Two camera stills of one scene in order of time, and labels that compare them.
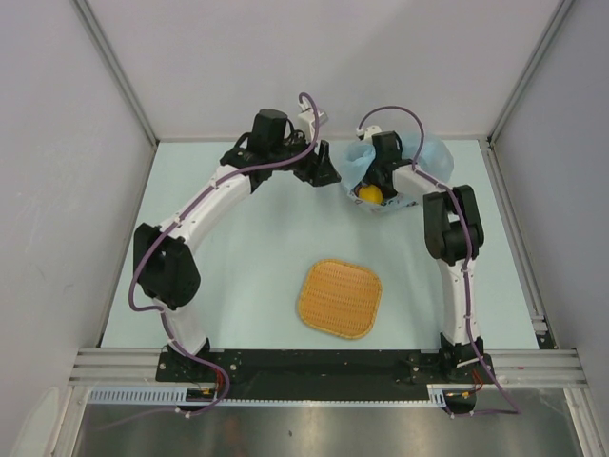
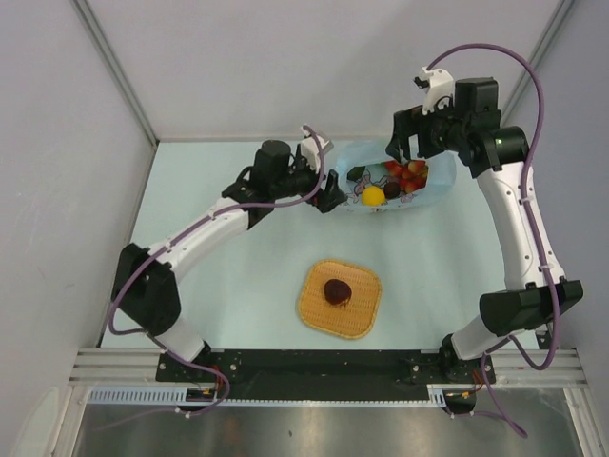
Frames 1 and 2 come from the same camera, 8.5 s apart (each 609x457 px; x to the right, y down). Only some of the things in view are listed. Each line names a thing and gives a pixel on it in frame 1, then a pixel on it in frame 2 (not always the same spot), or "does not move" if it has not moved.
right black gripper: x=373 y=176 to x=411 y=122
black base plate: x=324 y=375 does not move
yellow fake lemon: x=370 y=194 does not move
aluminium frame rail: x=512 y=366 does not move
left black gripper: x=317 y=169 to x=329 y=196
